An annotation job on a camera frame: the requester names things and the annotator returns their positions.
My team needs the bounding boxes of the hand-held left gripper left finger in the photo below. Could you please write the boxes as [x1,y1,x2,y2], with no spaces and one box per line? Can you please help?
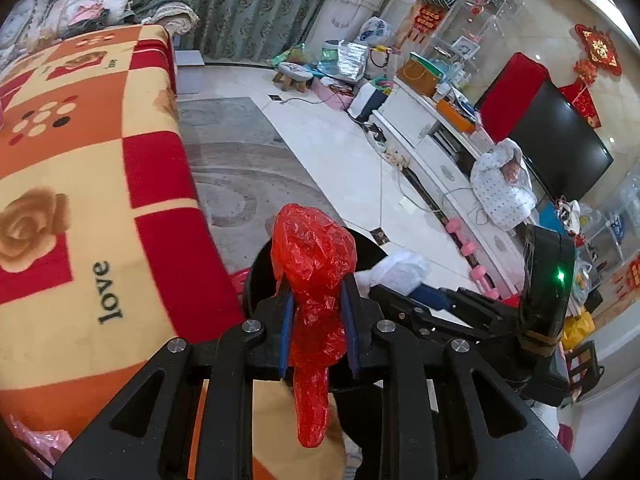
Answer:
[52,289,297,480]

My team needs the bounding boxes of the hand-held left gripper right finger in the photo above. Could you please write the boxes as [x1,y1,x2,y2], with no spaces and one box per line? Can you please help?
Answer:
[341,274,582,480]

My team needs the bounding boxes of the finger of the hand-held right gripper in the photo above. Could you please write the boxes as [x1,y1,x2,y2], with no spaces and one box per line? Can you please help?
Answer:
[367,284,521,348]
[414,284,522,322]

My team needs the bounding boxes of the white plastic wad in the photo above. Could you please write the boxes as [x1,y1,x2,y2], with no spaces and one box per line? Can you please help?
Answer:
[355,251,432,295]

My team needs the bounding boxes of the black round bin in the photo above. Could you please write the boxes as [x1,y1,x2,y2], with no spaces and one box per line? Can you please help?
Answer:
[242,226,397,461]

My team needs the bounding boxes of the red plastic bag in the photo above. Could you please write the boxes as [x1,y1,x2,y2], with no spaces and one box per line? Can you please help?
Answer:
[270,203,358,448]

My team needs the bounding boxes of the yellow bag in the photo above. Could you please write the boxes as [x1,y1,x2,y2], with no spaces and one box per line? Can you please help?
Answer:
[562,310,597,351]

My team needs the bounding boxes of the pink dumbbell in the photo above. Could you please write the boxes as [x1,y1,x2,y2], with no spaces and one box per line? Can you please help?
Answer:
[446,217,479,257]
[469,265,502,297]

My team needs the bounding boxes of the dark wooden chair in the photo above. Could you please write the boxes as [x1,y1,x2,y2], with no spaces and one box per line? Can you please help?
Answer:
[567,341,607,397]

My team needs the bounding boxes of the white dotted baby garment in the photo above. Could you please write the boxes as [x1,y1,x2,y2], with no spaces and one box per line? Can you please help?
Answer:
[470,137,539,231]

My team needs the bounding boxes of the black television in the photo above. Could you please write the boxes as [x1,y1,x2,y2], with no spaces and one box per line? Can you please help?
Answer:
[504,80,615,202]

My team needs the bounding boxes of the grey patterned rug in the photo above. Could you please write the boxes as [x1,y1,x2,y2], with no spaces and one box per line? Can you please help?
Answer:
[176,96,352,275]

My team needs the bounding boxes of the orange tray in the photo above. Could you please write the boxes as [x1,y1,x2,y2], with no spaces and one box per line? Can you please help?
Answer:
[435,98,476,134]

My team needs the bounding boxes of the white television cabinet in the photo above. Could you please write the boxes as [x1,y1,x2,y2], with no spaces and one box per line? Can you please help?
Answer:
[369,80,542,288]

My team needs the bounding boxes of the white and navy container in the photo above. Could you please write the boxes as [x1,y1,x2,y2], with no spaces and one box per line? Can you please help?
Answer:
[349,82,386,122]

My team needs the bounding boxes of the red cloth cover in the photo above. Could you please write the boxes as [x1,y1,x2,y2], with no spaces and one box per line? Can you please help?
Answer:
[474,52,551,144]

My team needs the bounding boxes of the silver insulated bag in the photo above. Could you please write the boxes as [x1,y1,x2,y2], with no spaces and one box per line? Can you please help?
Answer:
[336,40,370,83]

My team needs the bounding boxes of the small padded wooden stool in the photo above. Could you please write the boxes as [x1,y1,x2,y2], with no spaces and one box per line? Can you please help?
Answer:
[272,61,315,94]

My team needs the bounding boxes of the white plastic bag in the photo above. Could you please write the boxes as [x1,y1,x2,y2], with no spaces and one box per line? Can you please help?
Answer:
[355,16,394,46]

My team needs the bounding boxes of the pink plastic bag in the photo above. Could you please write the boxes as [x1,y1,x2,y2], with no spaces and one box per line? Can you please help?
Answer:
[9,416,74,479]

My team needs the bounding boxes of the orange red printed blanket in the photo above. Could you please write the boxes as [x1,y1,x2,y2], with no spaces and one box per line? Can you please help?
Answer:
[0,24,348,480]

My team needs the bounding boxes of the red hanging knot ornament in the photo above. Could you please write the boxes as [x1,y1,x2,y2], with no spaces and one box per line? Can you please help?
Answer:
[411,2,444,44]

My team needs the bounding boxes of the clear acrylic shelf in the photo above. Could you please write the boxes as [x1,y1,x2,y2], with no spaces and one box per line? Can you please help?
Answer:
[440,0,527,63]

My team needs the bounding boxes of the white ruffled curtain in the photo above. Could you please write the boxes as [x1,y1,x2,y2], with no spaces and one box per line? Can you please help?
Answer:
[305,0,407,47]

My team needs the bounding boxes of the green patterned curtain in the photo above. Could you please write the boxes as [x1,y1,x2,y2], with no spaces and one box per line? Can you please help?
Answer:
[50,0,347,64]

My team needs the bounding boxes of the floral ruffled pillow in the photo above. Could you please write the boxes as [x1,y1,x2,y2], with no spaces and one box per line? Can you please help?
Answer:
[47,0,139,41]

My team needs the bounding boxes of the red gold wall ornament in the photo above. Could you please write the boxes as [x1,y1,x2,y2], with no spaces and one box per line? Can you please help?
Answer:
[573,23,623,77]

